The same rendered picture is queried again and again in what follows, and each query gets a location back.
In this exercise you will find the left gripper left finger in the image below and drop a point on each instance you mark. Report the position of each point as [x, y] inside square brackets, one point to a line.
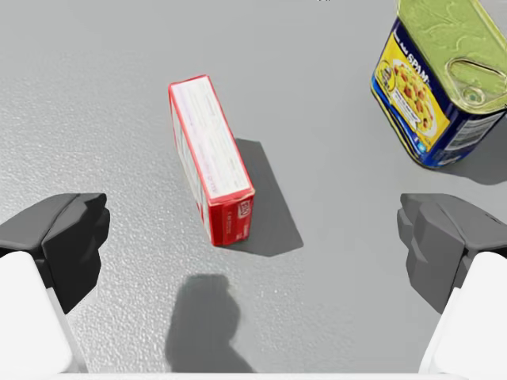
[59, 245]

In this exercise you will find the red and white carton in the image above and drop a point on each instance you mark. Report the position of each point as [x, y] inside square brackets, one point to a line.
[214, 158]

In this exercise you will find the green and blue rectangular can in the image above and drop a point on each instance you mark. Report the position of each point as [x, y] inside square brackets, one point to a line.
[439, 75]

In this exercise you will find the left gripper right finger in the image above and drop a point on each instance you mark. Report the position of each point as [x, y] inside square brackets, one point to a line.
[447, 245]

